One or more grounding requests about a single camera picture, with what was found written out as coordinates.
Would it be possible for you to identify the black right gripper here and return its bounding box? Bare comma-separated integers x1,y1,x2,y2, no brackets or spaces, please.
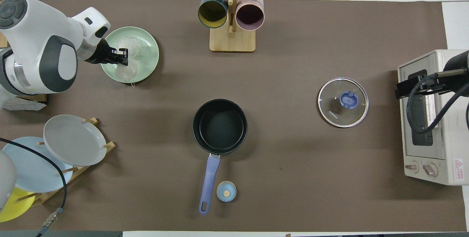
395,73,446,100

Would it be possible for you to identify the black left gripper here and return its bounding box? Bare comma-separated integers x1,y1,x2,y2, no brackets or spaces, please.
88,39,129,66

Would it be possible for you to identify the white vermicelli bundle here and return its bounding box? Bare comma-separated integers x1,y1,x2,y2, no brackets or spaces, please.
114,36,147,84

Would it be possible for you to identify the glass lid with blue knob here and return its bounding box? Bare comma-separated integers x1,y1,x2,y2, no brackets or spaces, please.
317,77,369,128

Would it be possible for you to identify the green plate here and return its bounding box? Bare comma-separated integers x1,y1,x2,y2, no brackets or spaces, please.
99,26,160,84

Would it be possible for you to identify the grey plate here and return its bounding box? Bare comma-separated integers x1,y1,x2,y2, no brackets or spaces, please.
43,114,107,167

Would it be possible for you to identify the light blue plate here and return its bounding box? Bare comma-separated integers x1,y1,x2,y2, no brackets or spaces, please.
2,136,74,193

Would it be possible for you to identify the wooden plate rack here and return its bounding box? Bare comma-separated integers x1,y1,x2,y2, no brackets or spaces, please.
16,117,116,207

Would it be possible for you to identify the yellow plate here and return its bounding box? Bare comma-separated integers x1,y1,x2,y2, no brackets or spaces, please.
0,187,36,223

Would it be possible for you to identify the cream toaster oven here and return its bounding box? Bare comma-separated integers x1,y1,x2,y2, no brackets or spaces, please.
398,49,469,186

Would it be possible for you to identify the dark teal mug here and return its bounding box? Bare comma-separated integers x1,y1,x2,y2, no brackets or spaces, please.
198,0,229,29

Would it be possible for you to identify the wooden shelf with marbled sides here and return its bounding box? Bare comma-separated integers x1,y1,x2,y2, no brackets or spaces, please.
0,0,48,111

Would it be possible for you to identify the wooden mug tree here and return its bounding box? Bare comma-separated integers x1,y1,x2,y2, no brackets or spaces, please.
197,0,268,52

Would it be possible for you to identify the pink mug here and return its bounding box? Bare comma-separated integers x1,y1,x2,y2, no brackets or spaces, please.
235,0,265,32

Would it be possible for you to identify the brown table mat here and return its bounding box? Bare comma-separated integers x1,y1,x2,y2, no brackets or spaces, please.
0,0,466,232

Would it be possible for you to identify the small blue bell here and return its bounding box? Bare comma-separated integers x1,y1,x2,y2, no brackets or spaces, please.
217,181,237,202

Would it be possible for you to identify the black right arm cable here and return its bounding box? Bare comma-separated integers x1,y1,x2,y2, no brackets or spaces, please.
406,69,469,135

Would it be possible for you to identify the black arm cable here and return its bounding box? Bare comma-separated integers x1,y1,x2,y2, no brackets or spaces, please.
406,69,469,135
0,138,67,237

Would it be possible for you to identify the dark pot with blue handle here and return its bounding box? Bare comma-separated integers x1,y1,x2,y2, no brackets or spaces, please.
192,99,248,215

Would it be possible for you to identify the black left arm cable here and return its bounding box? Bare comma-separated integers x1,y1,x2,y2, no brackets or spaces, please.
0,138,67,237

